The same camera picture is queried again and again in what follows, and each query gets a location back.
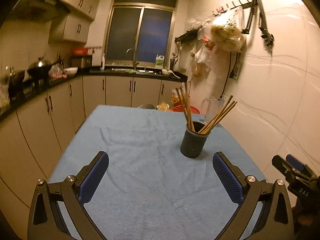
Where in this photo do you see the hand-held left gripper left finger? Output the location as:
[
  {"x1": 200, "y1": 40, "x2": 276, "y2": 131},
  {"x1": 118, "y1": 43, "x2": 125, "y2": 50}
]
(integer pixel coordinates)
[{"x1": 27, "y1": 151, "x2": 110, "y2": 240}]

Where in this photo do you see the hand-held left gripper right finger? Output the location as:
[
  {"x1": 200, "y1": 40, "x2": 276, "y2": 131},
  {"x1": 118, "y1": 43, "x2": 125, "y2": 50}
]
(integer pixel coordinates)
[{"x1": 212, "y1": 151, "x2": 295, "y2": 240}]

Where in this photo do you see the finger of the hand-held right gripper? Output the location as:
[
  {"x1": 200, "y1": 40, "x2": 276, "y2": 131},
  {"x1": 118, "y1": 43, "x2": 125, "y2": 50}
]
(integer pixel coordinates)
[
  {"x1": 272, "y1": 155, "x2": 295, "y2": 181},
  {"x1": 286, "y1": 154, "x2": 313, "y2": 178}
]

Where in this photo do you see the black chopstick holder cup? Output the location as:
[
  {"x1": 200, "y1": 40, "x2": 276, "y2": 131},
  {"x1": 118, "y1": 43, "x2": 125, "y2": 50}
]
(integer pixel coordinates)
[{"x1": 180, "y1": 121, "x2": 209, "y2": 159}]

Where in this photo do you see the bunch of wooden chopsticks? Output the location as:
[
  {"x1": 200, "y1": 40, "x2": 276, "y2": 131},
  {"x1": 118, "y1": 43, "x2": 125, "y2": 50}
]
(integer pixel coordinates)
[{"x1": 175, "y1": 81, "x2": 238, "y2": 134}]

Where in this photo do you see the blue table cloth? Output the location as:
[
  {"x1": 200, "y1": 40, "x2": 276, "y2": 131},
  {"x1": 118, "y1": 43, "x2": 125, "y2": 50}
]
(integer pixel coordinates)
[{"x1": 48, "y1": 104, "x2": 266, "y2": 240}]

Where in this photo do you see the clear glass mug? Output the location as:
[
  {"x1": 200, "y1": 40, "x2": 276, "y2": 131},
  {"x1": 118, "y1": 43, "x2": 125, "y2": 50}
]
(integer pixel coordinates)
[{"x1": 201, "y1": 97, "x2": 226, "y2": 125}]

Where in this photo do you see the red plastic basket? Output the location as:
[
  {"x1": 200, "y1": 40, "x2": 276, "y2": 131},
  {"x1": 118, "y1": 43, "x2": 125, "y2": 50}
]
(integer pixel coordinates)
[{"x1": 171, "y1": 105, "x2": 201, "y2": 115}]

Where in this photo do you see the plastic bag in red bin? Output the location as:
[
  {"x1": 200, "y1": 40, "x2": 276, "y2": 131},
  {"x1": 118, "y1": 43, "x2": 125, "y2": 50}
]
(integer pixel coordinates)
[{"x1": 171, "y1": 88, "x2": 185, "y2": 105}]

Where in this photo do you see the black kitchen countertop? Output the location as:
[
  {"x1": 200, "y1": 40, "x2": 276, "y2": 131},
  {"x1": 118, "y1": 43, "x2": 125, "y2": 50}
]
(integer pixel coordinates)
[{"x1": 0, "y1": 66, "x2": 188, "y2": 121}]

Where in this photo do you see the steel kitchen sink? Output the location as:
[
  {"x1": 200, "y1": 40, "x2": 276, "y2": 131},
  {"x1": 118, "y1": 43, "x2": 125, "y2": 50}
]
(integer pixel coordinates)
[{"x1": 110, "y1": 67, "x2": 162, "y2": 75}]

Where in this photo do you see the metal box appliance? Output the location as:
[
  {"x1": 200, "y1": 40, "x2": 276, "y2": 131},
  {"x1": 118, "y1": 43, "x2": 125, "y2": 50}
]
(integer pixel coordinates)
[{"x1": 71, "y1": 55, "x2": 93, "y2": 69}]

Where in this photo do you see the white ladle bowl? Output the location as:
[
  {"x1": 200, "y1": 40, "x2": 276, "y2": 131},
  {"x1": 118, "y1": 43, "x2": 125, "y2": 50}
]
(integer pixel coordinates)
[{"x1": 161, "y1": 68, "x2": 181, "y2": 79}]

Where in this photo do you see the chrome sink faucet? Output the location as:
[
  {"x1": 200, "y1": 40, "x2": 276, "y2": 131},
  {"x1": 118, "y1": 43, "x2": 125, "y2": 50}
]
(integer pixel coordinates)
[{"x1": 126, "y1": 48, "x2": 138, "y2": 71}]

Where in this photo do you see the black wok with lid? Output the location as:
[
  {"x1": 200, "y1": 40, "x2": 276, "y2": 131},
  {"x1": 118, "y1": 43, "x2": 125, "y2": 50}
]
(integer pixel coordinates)
[{"x1": 27, "y1": 53, "x2": 65, "y2": 81}]

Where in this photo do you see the dark cooking pot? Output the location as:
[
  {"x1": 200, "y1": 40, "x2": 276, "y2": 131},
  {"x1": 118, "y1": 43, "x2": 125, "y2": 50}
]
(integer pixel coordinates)
[{"x1": 10, "y1": 69, "x2": 27, "y2": 93}]

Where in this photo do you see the red plastic basin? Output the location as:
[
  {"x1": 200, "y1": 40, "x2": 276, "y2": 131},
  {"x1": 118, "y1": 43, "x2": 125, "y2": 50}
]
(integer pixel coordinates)
[{"x1": 71, "y1": 47, "x2": 90, "y2": 56}]

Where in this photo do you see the green detergent jug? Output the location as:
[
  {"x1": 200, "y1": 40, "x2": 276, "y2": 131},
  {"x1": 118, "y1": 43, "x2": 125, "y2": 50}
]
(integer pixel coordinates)
[{"x1": 154, "y1": 53, "x2": 166, "y2": 69}]

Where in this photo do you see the hanging bag of noodles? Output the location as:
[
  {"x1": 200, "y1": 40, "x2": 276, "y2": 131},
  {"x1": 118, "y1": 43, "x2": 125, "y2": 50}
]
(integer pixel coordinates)
[{"x1": 211, "y1": 6, "x2": 247, "y2": 53}]

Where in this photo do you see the sliding kitchen window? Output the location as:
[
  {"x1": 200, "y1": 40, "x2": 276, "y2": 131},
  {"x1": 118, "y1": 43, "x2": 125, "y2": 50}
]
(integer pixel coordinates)
[{"x1": 104, "y1": 0, "x2": 181, "y2": 68}]

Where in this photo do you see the black range hood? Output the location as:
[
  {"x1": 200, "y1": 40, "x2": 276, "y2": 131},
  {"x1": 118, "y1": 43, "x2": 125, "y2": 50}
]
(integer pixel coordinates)
[{"x1": 9, "y1": 0, "x2": 72, "y2": 22}]

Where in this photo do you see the black power cable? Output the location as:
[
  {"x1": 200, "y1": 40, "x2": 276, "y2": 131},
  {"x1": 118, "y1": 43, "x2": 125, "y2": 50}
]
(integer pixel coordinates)
[{"x1": 219, "y1": 52, "x2": 238, "y2": 98}]

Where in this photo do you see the wall power outlet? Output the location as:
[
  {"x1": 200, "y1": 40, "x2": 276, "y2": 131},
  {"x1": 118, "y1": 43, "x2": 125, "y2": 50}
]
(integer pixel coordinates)
[{"x1": 229, "y1": 53, "x2": 242, "y2": 80}]

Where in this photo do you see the black wall rack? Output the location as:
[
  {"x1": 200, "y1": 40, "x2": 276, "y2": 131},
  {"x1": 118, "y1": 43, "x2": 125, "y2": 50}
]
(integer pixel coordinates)
[{"x1": 174, "y1": 26, "x2": 203, "y2": 46}]

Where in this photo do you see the small beige wall cabinet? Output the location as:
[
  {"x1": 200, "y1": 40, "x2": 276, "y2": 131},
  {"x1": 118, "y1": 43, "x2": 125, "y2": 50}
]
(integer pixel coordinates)
[{"x1": 48, "y1": 13, "x2": 91, "y2": 44}]

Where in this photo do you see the black wall hook rail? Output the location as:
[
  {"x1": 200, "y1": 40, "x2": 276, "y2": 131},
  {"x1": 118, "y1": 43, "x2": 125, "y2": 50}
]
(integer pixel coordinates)
[{"x1": 212, "y1": 0, "x2": 253, "y2": 15}]

